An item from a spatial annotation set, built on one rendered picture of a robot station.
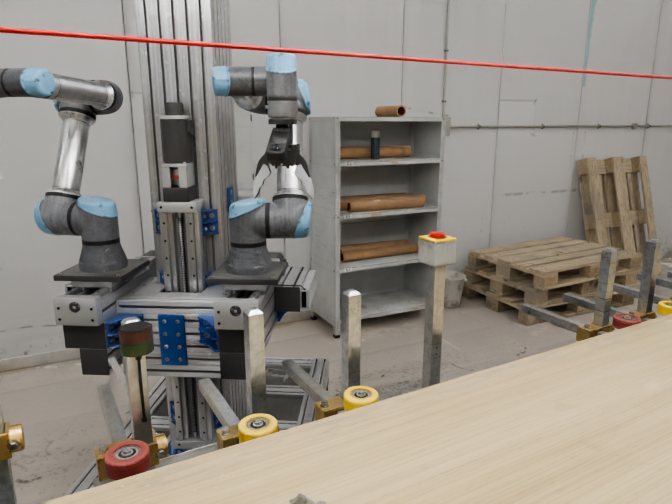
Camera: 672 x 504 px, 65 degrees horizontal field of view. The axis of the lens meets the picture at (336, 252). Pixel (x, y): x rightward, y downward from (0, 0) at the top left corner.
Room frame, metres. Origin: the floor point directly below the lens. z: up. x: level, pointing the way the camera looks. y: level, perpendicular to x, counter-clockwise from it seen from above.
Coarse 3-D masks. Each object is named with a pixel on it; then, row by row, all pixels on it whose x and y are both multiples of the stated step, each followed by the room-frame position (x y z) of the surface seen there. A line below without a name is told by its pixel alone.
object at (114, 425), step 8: (104, 384) 1.23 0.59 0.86; (104, 392) 1.19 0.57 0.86; (112, 392) 1.19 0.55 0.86; (104, 400) 1.15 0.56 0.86; (112, 400) 1.15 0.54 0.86; (104, 408) 1.12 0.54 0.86; (112, 408) 1.12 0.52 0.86; (104, 416) 1.10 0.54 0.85; (112, 416) 1.08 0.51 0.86; (112, 424) 1.05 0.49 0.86; (120, 424) 1.05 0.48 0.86; (112, 432) 1.02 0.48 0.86; (120, 432) 1.02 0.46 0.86; (112, 440) 0.99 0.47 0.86
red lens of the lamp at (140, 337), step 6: (150, 324) 0.94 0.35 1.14; (144, 330) 0.91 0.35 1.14; (150, 330) 0.93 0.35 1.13; (120, 336) 0.91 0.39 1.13; (126, 336) 0.90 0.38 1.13; (132, 336) 0.90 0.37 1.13; (138, 336) 0.90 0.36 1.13; (144, 336) 0.91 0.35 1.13; (150, 336) 0.92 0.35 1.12; (120, 342) 0.91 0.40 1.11; (126, 342) 0.90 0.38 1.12; (132, 342) 0.90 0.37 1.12; (138, 342) 0.90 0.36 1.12
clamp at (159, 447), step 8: (152, 432) 1.00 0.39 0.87; (120, 440) 0.97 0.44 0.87; (128, 440) 0.97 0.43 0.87; (160, 440) 0.98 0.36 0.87; (96, 448) 0.94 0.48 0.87; (152, 448) 0.96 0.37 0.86; (160, 448) 0.97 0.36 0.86; (96, 456) 0.92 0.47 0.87; (152, 456) 0.96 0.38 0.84; (160, 456) 0.96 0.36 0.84; (96, 464) 0.94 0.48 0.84; (104, 464) 0.91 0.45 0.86; (152, 464) 0.96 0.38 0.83; (104, 472) 0.91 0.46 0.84
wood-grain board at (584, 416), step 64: (448, 384) 1.16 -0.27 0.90; (512, 384) 1.16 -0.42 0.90; (576, 384) 1.16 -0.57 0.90; (640, 384) 1.16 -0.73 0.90; (256, 448) 0.90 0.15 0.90; (320, 448) 0.90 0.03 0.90; (384, 448) 0.90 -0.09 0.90; (448, 448) 0.90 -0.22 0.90; (512, 448) 0.90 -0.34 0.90; (576, 448) 0.90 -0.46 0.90; (640, 448) 0.90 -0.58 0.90
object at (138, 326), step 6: (126, 324) 0.94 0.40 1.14; (132, 324) 0.94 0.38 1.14; (138, 324) 0.94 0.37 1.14; (144, 324) 0.94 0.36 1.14; (120, 330) 0.91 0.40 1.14; (126, 330) 0.91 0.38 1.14; (132, 330) 0.91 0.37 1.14; (138, 330) 0.91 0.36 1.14; (144, 342) 0.91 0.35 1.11; (132, 360) 0.95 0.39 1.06; (138, 360) 0.92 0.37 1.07; (138, 366) 0.92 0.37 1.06; (138, 372) 0.93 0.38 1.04; (144, 408) 0.95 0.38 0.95; (144, 414) 0.95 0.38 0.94; (144, 420) 0.95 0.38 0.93
